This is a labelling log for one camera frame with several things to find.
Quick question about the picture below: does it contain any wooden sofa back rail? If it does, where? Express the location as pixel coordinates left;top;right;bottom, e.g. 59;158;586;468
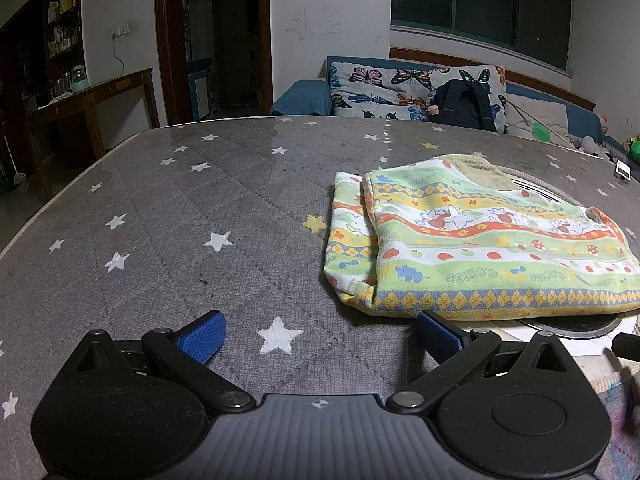
390;46;597;111

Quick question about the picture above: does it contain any wooden desk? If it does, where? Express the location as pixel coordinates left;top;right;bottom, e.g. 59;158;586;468
22;67;161;171

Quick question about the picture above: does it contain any blue sofa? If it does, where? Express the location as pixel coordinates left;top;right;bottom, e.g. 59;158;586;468
271;56;640;161

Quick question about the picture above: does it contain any blue cabinet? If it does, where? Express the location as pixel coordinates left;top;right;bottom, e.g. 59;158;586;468
187;57;217;117

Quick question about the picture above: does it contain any green toy wand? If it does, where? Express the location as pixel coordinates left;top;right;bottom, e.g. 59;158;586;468
514;105;552;143

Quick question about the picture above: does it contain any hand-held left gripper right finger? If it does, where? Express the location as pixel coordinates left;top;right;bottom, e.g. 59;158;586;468
386;310;583;413

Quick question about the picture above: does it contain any grey star-print table cover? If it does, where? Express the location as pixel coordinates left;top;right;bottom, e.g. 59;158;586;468
0;115;640;480

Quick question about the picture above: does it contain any wooden door frame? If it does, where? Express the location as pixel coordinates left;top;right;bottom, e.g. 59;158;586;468
154;0;273;126

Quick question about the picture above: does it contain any dark window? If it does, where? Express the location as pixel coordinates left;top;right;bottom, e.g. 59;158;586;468
391;0;573;71

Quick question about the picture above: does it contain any wooden shelf unit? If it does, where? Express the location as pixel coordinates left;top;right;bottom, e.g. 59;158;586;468
0;0;83;116

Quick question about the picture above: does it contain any butterfly print pillow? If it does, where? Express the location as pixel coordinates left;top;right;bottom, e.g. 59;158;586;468
328;61;507;123

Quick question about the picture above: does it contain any striped cartoon-print pajama top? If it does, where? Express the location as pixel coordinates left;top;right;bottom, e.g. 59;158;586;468
323;154;640;322

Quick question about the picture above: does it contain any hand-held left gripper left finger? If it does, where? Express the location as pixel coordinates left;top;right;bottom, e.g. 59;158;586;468
65;310;257;413

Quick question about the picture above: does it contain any beige cushion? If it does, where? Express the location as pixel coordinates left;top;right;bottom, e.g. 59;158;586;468
505;92;571;143

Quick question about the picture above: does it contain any black backpack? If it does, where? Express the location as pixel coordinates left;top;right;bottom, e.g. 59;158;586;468
430;79;498;133

